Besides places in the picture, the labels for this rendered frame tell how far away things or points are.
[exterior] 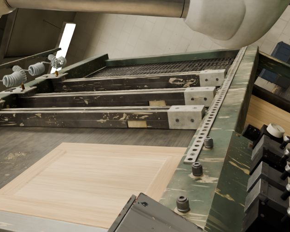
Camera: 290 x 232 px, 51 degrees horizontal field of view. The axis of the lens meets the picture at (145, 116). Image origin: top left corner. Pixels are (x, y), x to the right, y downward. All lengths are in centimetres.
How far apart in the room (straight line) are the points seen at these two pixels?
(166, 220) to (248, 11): 47
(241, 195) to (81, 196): 39
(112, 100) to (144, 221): 120
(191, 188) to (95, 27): 616
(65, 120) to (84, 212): 66
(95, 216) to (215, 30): 49
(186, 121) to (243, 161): 33
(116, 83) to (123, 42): 471
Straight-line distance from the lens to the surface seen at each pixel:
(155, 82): 166
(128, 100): 141
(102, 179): 85
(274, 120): 190
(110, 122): 121
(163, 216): 28
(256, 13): 66
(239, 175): 77
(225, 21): 66
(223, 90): 133
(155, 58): 242
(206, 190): 68
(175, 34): 613
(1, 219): 79
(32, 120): 145
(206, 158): 80
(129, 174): 85
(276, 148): 73
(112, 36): 655
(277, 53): 499
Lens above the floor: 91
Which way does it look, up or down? 10 degrees up
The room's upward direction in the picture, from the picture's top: 61 degrees counter-clockwise
